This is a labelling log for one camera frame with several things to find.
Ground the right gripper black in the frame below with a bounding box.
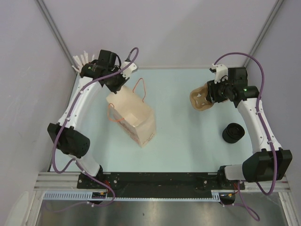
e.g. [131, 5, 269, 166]
[206, 76, 233, 104]

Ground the aluminium frame post left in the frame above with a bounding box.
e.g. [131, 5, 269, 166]
[34, 0, 75, 66]

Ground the white paper takeout bag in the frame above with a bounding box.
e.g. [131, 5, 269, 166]
[106, 78, 156, 147]

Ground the brown pulp cup carrier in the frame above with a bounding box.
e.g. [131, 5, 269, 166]
[190, 84, 213, 111]

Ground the aluminium frame post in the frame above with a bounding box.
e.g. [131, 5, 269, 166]
[248, 0, 285, 57]
[34, 0, 75, 66]

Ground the white slotted cable duct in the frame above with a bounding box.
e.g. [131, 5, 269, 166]
[43, 190, 226, 202]

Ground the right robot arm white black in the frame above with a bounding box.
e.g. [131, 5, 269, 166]
[206, 64, 293, 189]

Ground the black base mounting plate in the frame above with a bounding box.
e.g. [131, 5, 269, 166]
[77, 171, 245, 198]

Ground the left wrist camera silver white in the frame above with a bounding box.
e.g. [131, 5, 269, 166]
[121, 61, 139, 79]

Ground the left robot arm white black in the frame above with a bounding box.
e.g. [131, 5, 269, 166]
[47, 49, 137, 188]

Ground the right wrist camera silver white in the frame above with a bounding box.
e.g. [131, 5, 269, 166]
[209, 64, 228, 84]

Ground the aluminium frame post right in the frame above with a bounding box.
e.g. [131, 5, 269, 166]
[248, 0, 285, 57]

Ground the wrist camera silver white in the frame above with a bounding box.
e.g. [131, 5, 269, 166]
[121, 61, 139, 79]
[209, 64, 228, 84]

